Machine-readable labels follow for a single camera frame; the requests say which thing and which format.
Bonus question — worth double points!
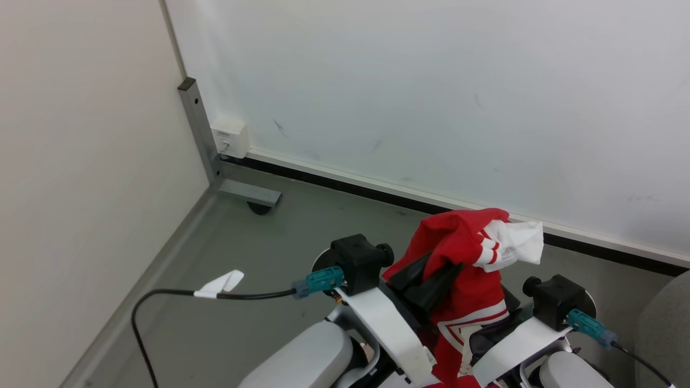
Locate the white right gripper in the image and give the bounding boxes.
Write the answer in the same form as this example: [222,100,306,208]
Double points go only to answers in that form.
[469,286,573,387]

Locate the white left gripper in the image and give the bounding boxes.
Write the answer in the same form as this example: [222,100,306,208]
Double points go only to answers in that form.
[333,252,465,385]

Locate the red and white garment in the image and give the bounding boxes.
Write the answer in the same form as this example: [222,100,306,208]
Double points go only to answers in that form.
[382,208,544,388]

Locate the grey fabric sofa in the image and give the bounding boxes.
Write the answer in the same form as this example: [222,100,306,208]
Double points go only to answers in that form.
[634,269,690,388]

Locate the teal cable connector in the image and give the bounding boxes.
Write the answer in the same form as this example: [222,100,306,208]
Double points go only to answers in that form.
[292,266,345,300]
[567,309,618,350]

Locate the thin black cable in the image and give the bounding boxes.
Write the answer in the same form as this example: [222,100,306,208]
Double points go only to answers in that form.
[611,341,675,388]

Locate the white wall socket box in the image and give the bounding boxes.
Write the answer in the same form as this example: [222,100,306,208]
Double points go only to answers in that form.
[210,117,251,160]

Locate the black cable with white tag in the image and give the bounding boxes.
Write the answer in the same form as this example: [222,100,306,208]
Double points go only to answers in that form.
[131,269,298,388]

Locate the grey metal partition post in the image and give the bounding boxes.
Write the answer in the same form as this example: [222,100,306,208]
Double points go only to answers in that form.
[178,77,283,209]

